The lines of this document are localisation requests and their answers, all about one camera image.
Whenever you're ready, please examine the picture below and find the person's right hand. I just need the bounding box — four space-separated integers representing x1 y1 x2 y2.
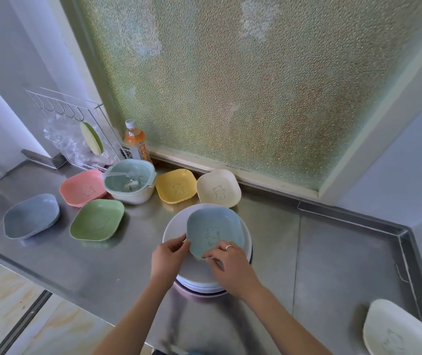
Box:
204 241 263 301

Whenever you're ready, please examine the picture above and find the mint green strainer bowl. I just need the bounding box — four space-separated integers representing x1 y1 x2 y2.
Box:
102 159 157 206

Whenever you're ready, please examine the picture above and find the cream square dish back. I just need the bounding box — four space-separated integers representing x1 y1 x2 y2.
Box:
196 169 242 209

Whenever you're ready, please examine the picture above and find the person's right forearm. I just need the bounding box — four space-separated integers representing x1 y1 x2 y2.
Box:
239 284 332 355

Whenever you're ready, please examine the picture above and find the blue-grey square dish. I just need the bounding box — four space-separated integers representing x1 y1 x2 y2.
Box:
3 193 60 240

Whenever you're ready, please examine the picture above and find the green square dish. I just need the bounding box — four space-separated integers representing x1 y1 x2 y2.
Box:
69 198 126 242

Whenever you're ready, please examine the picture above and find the frosted glass window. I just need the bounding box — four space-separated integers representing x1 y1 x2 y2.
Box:
59 0 422 204

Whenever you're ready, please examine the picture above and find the cream square dish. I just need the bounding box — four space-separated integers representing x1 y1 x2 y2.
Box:
196 169 242 209
363 299 422 355

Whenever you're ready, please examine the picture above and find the clear plastic bag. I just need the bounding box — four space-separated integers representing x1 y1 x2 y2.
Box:
43 114 119 169

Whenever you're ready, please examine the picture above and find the person's left forearm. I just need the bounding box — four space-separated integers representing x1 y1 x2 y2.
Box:
92 279 176 355

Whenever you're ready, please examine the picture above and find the person's left hand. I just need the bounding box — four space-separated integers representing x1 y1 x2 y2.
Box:
150 234 192 292

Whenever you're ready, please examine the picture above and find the dark metal floor rail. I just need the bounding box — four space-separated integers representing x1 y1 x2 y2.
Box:
0 290 53 355

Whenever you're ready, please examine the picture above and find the white wire dish rack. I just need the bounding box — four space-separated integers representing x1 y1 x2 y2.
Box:
25 86 136 173

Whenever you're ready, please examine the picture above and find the pale lavender small round plate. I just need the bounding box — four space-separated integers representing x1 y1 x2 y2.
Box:
162 203 253 284

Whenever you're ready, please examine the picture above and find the yellow green oval sponge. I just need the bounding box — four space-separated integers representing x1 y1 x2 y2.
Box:
80 121 104 156

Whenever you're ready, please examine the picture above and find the orange drink bottle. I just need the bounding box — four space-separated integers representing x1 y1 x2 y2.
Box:
123 119 151 163

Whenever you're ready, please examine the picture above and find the pink square dish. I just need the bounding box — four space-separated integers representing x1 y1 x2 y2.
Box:
59 170 108 208

